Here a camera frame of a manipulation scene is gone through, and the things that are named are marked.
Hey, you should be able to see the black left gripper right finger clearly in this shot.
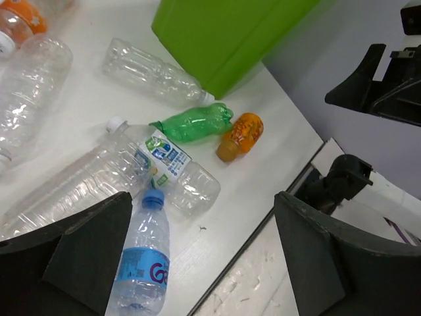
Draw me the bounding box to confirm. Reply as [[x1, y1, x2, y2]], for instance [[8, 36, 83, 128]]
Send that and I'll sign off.
[[274, 192, 420, 315]]

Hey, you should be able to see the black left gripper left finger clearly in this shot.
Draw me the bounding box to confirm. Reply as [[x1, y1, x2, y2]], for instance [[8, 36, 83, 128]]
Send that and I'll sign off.
[[1, 192, 132, 315]]

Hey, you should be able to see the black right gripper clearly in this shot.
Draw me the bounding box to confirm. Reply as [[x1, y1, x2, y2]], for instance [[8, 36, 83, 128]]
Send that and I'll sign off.
[[324, 1, 420, 126]]

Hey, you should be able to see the clear bottle blue cap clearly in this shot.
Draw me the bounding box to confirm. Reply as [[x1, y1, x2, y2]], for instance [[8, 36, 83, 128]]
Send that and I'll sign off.
[[109, 189, 170, 315]]

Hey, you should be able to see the small orange plastic bottle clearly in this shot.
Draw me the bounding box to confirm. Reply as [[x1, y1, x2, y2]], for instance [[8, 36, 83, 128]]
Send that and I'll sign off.
[[216, 113, 264, 163]]

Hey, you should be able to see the crushed green plastic bottle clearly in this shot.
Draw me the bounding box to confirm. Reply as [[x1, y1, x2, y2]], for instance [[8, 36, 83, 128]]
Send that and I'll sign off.
[[149, 103, 234, 143]]

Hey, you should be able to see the clear bottle green-blue label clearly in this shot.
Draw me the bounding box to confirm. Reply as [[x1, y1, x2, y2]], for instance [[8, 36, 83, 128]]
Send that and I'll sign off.
[[106, 117, 221, 215]]

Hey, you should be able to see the clear bottle without label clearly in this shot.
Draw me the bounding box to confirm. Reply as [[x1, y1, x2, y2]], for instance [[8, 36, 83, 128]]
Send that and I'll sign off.
[[102, 38, 216, 109]]

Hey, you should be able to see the green plastic bin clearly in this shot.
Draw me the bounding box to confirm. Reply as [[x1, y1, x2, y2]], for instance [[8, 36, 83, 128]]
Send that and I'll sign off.
[[151, 0, 318, 99]]

